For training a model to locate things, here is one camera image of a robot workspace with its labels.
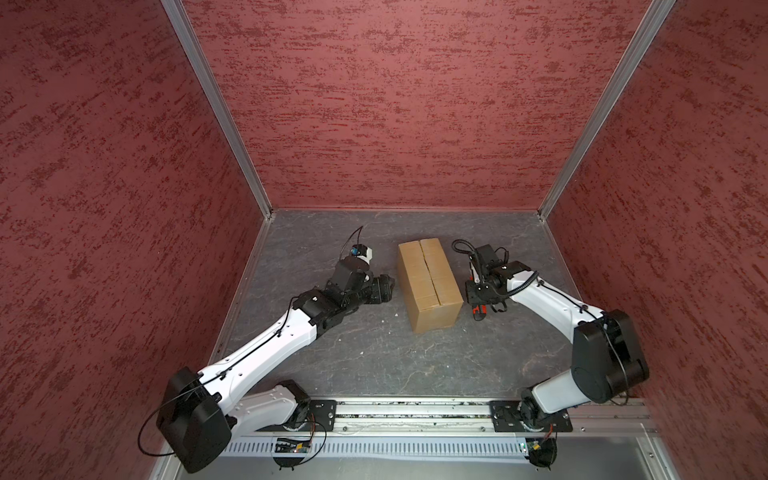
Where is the brown cardboard express box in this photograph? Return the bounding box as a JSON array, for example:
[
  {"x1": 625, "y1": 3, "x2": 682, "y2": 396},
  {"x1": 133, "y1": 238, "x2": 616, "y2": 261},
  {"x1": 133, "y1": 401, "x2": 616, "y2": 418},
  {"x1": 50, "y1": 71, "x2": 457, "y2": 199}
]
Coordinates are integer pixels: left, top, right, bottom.
[{"x1": 397, "y1": 238, "x2": 464, "y2": 334}]

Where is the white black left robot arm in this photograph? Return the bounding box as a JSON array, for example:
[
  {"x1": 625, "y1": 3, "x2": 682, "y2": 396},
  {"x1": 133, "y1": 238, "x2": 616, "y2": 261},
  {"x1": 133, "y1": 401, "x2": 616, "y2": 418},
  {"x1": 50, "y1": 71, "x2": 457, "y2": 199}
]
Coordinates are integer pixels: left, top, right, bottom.
[{"x1": 150, "y1": 246, "x2": 395, "y2": 474}]

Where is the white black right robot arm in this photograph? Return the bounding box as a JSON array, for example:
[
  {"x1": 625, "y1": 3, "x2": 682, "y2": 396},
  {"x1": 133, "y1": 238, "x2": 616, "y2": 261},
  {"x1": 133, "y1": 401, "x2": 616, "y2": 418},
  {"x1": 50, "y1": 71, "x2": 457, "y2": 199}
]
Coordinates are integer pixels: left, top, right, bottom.
[{"x1": 451, "y1": 239, "x2": 650, "y2": 432}]

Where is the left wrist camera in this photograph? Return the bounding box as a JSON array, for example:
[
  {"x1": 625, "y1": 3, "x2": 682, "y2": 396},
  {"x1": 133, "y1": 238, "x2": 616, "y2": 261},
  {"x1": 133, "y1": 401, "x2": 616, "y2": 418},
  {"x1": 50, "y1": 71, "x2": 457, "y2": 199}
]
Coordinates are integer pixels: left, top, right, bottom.
[{"x1": 350, "y1": 243, "x2": 373, "y2": 263}]

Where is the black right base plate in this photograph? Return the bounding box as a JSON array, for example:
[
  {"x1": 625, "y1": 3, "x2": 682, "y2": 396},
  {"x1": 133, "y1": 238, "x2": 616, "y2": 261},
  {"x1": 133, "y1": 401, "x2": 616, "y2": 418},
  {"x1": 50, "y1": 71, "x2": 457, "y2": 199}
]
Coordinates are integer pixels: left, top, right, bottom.
[{"x1": 489, "y1": 400, "x2": 573, "y2": 434}]

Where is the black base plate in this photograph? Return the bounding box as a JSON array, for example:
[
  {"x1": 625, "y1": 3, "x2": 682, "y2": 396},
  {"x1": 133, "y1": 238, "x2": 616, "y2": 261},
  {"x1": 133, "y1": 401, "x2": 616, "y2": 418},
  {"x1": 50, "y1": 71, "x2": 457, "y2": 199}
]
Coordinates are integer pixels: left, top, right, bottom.
[
  {"x1": 280, "y1": 399, "x2": 338, "y2": 432},
  {"x1": 489, "y1": 400, "x2": 573, "y2": 434}
]

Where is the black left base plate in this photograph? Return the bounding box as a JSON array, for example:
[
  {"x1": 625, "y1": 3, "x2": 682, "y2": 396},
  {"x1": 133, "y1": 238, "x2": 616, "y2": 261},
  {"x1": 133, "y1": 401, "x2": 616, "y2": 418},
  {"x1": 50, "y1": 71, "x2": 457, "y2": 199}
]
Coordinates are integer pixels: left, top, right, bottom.
[{"x1": 280, "y1": 399, "x2": 338, "y2": 432}]

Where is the white slotted cable duct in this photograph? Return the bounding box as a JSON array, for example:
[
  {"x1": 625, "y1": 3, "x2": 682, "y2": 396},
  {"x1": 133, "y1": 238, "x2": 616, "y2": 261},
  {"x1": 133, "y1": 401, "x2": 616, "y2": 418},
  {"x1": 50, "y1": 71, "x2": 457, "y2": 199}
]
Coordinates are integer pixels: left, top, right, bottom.
[{"x1": 222, "y1": 436, "x2": 528, "y2": 462}]

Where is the left controller board with wires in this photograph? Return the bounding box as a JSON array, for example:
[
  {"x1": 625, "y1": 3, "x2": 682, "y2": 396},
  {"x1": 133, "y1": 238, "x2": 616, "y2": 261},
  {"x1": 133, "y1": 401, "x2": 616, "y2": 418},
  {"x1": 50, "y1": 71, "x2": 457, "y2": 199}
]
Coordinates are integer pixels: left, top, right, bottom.
[{"x1": 272, "y1": 432, "x2": 327, "y2": 470}]

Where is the controller board with wires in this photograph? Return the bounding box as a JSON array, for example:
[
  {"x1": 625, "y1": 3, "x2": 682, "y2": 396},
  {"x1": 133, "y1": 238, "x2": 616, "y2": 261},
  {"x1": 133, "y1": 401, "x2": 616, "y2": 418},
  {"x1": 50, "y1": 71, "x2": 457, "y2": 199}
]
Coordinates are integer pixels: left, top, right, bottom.
[
  {"x1": 272, "y1": 432, "x2": 327, "y2": 470},
  {"x1": 526, "y1": 431, "x2": 558, "y2": 469}
]

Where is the right controller board with wires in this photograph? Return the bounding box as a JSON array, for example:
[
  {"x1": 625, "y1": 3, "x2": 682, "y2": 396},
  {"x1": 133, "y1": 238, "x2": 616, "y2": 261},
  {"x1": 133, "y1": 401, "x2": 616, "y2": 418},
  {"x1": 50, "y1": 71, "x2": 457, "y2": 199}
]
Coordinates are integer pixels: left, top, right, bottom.
[{"x1": 526, "y1": 431, "x2": 558, "y2": 469}]

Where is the aluminium front rail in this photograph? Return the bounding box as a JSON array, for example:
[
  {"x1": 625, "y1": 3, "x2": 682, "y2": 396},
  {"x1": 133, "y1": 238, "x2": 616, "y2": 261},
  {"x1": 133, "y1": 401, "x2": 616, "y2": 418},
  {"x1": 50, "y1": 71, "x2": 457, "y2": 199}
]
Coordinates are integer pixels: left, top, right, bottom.
[{"x1": 329, "y1": 396, "x2": 659, "y2": 438}]

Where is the aluminium left corner post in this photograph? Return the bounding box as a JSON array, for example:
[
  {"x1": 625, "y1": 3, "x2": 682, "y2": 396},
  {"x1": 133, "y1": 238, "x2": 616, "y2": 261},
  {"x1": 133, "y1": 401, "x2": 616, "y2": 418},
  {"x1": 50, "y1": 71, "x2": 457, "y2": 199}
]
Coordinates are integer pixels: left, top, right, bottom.
[{"x1": 161, "y1": 0, "x2": 273, "y2": 222}]

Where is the aluminium corner post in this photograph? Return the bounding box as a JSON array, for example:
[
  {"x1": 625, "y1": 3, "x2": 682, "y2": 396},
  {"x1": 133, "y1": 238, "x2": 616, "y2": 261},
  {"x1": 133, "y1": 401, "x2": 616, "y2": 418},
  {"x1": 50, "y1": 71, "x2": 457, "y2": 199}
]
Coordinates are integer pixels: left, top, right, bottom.
[
  {"x1": 161, "y1": 0, "x2": 273, "y2": 222},
  {"x1": 538, "y1": 0, "x2": 676, "y2": 223}
]

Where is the aluminium right corner post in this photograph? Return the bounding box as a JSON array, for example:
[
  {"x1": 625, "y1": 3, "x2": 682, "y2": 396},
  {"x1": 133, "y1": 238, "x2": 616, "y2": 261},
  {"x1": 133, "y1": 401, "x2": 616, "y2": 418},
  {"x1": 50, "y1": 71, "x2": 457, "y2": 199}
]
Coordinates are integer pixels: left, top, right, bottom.
[{"x1": 538, "y1": 0, "x2": 676, "y2": 223}]

